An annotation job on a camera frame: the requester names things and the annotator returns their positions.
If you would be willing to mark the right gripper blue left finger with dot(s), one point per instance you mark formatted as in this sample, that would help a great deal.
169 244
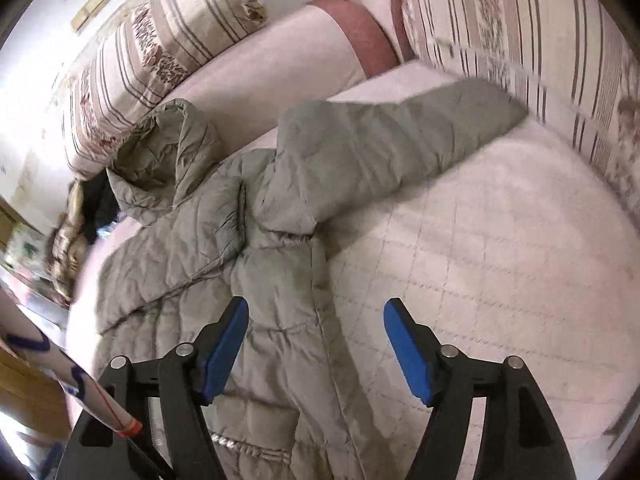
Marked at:
191 376

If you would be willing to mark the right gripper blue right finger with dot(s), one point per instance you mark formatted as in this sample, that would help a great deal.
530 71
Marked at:
440 376

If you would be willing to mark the olive green quilted hooded jacket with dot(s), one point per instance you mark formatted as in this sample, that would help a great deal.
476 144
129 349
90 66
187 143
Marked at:
214 228

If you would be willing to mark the black clothing pile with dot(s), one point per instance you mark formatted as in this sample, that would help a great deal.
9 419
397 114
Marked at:
99 206

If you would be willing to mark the white sleeve with blue pattern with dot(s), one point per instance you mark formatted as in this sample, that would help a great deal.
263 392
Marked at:
32 345

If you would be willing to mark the beige brown patterned blanket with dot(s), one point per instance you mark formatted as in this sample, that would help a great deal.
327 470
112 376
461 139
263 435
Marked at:
67 244

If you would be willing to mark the floral green white pillow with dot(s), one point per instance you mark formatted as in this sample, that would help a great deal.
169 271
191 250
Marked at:
26 248

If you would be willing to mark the striped floral folded quilt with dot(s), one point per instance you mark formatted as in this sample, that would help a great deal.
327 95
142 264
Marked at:
156 46

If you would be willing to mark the pink folded blanket roll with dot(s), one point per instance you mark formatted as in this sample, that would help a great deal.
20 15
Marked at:
317 52

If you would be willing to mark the striped floral quilt right side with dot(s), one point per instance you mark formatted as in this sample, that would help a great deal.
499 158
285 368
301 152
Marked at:
567 60

